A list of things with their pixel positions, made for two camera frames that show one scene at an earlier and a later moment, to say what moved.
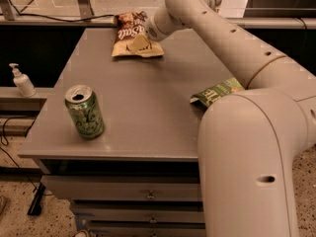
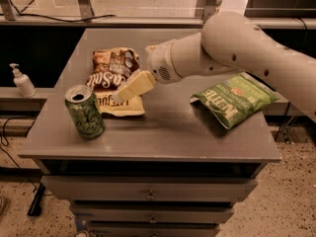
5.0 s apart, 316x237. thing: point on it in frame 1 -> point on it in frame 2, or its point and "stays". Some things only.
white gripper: [155, 31] -> [159, 61]
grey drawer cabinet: [140, 176] stays
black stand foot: [36, 204] stays
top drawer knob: [150, 195] stays
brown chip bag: [128, 26] -> [111, 68]
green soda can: [85, 110] stays
